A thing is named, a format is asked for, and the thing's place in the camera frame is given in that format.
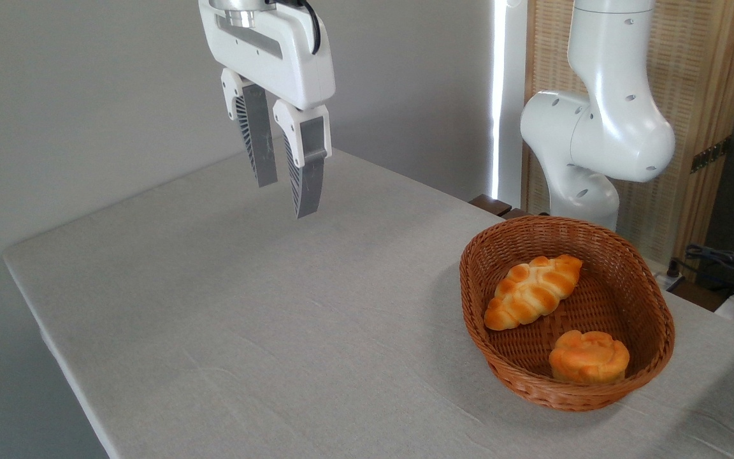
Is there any wooden woven folding screen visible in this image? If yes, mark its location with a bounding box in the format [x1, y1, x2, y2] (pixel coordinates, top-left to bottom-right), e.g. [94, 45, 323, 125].
[523, 0, 734, 265]

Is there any braided golden bread loaf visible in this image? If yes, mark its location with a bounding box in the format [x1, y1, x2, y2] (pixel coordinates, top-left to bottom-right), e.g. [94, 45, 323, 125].
[484, 254, 583, 332]

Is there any black cable bundle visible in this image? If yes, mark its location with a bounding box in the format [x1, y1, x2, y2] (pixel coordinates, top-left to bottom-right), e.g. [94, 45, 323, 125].
[666, 244, 734, 300]

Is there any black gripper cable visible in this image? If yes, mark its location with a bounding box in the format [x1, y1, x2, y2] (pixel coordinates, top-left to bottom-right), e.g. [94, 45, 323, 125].
[265, 0, 322, 55]

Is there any dark metal screen hinge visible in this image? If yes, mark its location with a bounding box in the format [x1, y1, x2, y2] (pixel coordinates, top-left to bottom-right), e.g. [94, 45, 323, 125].
[691, 137, 731, 174]

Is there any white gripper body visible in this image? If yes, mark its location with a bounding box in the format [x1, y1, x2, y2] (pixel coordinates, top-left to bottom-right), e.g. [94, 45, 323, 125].
[198, 0, 336, 111]

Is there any grey tablecloth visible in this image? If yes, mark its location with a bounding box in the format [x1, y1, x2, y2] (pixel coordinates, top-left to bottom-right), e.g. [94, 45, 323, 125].
[3, 134, 734, 459]

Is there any round flower-shaped bread bun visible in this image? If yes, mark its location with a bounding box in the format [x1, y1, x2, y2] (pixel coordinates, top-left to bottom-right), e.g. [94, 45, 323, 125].
[548, 330, 630, 385]

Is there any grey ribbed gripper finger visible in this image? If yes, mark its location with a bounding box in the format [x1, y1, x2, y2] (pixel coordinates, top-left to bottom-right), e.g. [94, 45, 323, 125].
[272, 99, 332, 219]
[220, 68, 278, 188]

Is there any dark brown wooden furniture edge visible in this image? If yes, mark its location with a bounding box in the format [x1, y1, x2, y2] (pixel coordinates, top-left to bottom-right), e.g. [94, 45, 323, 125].
[469, 194, 528, 219]

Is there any brown oval wicker basket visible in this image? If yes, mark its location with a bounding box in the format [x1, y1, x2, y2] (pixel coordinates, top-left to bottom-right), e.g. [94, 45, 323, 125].
[459, 215, 675, 412]

